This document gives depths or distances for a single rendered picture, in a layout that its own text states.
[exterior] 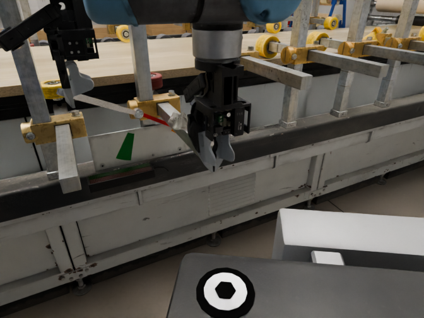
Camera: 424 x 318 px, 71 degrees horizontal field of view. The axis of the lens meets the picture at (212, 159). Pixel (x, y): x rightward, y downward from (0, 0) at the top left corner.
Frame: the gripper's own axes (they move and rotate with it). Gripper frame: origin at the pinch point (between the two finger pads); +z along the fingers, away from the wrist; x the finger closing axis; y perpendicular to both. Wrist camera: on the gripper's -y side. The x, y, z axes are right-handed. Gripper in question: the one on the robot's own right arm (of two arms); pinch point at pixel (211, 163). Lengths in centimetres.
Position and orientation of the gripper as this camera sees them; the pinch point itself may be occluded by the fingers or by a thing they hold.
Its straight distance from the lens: 57.5
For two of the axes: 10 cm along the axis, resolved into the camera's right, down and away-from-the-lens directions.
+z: 0.0, 8.7, 4.8
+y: 4.4, 4.3, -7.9
